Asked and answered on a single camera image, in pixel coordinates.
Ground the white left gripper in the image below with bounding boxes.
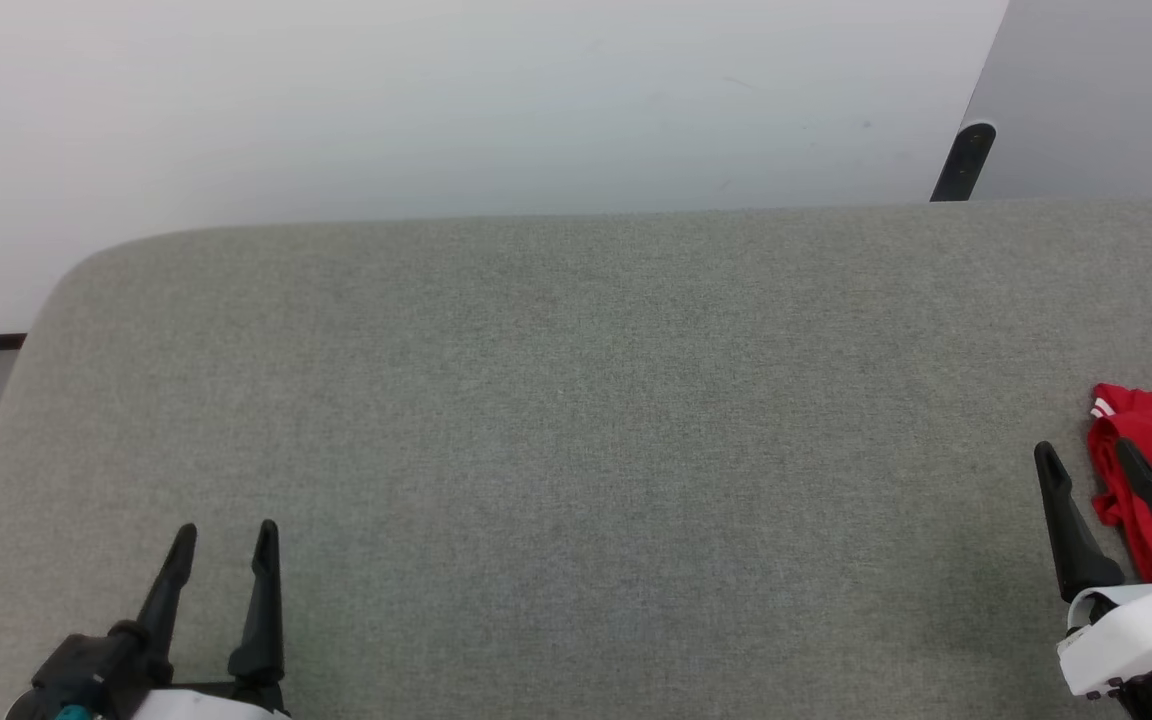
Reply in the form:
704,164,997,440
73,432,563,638
126,519,293,720

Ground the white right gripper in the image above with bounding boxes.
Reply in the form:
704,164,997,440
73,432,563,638
1033,437,1152,720

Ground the black slanted metal leg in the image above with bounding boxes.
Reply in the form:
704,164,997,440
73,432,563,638
928,121,998,204

